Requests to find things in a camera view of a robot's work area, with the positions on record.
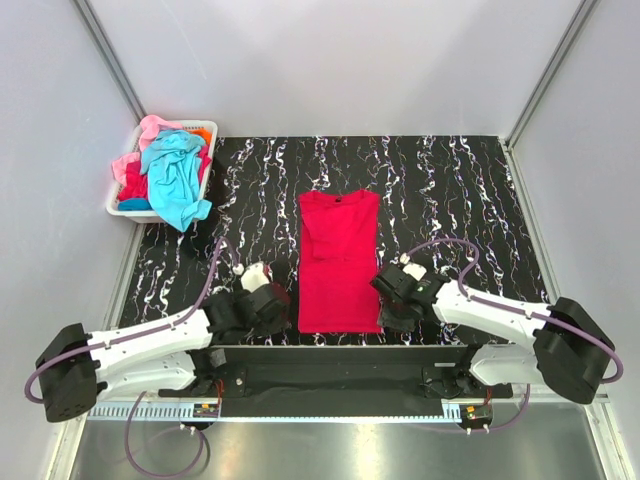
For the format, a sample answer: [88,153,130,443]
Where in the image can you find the red t-shirt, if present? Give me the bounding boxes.
[298,190,381,334]

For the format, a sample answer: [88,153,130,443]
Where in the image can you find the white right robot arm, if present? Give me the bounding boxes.
[371,262,615,405]

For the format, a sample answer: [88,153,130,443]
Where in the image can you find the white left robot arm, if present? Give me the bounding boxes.
[34,282,290,423]

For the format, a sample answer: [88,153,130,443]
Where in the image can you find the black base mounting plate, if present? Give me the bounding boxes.
[159,346,513,419]

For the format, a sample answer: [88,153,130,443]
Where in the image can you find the left electronics board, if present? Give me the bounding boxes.
[193,403,220,418]

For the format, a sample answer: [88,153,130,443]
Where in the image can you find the electronics board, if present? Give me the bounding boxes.
[465,404,492,420]
[193,403,220,418]

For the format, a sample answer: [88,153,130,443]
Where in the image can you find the right electronics board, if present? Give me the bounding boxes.
[465,404,492,420]

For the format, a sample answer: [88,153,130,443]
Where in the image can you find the white plastic laundry basket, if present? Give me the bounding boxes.
[105,120,218,224]

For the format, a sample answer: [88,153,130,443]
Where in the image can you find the magenta t-shirt in basket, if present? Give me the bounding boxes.
[119,153,213,202]

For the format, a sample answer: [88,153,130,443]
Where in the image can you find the light blue t-shirt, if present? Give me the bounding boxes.
[119,129,212,232]

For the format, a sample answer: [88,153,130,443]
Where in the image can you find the orange t-shirt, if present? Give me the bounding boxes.
[186,127,213,145]

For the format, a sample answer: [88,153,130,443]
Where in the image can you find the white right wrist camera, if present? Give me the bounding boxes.
[399,253,427,282]

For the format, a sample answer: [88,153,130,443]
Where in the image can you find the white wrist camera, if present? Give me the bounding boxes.
[399,253,427,282]
[240,261,272,292]

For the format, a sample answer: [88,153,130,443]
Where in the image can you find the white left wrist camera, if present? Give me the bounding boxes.
[240,261,272,292]

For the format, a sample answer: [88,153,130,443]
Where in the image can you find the white slotted cable duct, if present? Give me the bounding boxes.
[87,401,462,424]

